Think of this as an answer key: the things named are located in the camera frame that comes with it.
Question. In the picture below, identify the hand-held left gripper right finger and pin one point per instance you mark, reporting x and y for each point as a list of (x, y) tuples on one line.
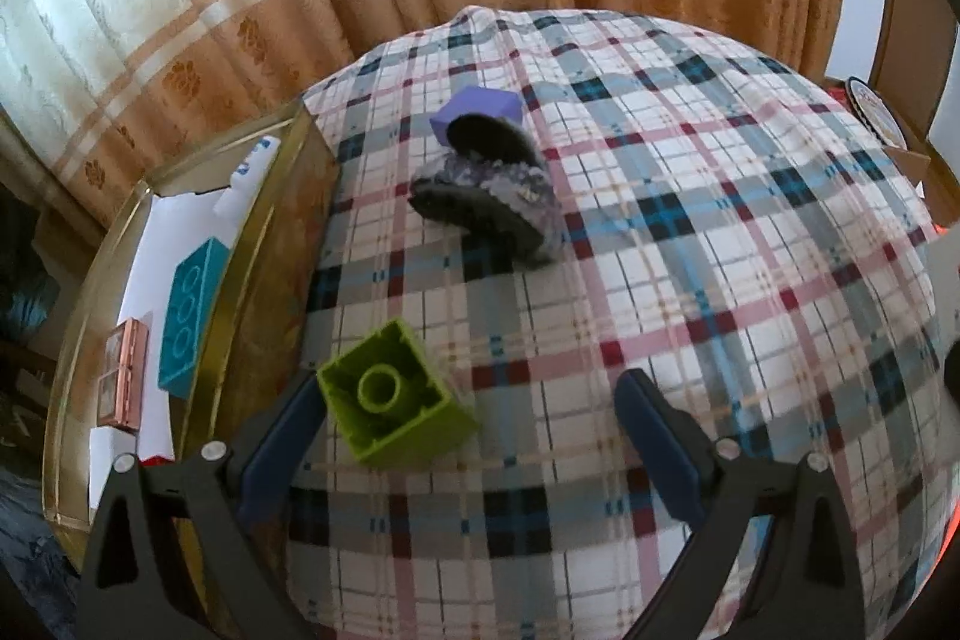
[(660, 445)]

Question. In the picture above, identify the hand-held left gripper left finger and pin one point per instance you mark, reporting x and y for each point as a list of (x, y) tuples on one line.
[(274, 452)]

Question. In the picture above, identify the red box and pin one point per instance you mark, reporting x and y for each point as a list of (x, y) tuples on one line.
[(157, 460)]

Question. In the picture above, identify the green building block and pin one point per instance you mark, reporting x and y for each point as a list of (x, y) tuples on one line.
[(405, 411)]

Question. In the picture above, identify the teal building block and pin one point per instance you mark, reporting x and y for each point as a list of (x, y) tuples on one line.
[(191, 317)]

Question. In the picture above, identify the rose gold makeup palette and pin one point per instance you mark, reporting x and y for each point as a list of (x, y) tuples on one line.
[(126, 374)]

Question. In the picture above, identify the white pill bottle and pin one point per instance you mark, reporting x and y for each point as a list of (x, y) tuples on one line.
[(247, 179)]

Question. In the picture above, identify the plaid tablecloth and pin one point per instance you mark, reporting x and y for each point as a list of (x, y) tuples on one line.
[(675, 280)]

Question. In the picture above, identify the white paper liner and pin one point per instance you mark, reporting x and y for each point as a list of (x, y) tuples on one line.
[(150, 250)]

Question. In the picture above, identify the dark quilted cloth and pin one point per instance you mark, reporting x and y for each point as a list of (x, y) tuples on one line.
[(26, 557)]

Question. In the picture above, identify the teal cloth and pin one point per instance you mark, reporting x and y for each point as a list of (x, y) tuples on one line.
[(26, 302)]

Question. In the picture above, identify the black hair claw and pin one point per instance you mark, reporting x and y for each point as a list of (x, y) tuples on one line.
[(487, 197)]

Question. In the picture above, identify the brown cardboard box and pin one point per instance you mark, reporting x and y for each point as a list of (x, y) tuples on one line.
[(911, 164)]

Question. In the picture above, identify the purple block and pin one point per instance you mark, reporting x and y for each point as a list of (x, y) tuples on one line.
[(480, 104)]

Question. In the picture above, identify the round printed tin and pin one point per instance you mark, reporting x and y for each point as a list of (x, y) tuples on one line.
[(874, 111)]

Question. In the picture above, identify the wooden door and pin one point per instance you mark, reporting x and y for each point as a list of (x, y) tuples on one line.
[(911, 33)]

